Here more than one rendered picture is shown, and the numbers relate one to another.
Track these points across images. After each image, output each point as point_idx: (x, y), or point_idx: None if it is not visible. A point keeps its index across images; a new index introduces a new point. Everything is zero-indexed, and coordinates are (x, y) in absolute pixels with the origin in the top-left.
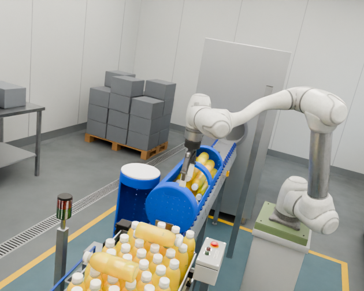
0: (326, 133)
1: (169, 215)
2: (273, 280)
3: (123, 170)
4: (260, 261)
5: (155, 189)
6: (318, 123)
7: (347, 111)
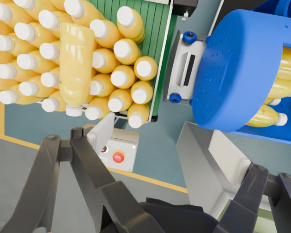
0: None
1: (206, 74)
2: (196, 183)
3: None
4: (207, 181)
5: (243, 22)
6: None
7: None
